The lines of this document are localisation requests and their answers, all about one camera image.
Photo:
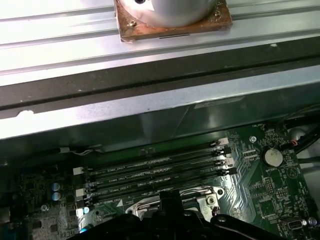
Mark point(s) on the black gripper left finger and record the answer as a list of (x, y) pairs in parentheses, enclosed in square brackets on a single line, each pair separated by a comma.
[(140, 227)]

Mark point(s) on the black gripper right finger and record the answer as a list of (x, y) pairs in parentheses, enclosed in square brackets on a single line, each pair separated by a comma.
[(195, 230)]

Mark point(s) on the metal socket cover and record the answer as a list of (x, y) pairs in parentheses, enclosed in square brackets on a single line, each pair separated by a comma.
[(197, 207)]

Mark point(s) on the CPU socket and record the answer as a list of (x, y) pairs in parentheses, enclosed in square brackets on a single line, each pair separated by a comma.
[(218, 191)]

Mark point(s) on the green motherboard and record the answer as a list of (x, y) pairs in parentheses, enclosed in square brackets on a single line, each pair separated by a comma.
[(262, 200)]

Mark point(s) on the silver blue capacitor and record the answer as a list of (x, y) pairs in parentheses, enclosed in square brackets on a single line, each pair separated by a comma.
[(56, 187), (57, 196)]

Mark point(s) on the black internal USB port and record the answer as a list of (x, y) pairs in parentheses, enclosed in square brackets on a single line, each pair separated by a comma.
[(291, 225)]

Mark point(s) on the silver coin battery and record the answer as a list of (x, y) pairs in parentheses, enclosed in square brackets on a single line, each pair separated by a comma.
[(272, 157)]

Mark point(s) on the black PC case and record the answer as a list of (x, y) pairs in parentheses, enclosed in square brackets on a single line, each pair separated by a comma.
[(175, 100)]

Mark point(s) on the brown square base plate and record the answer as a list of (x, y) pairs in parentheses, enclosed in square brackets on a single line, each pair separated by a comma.
[(220, 22)]

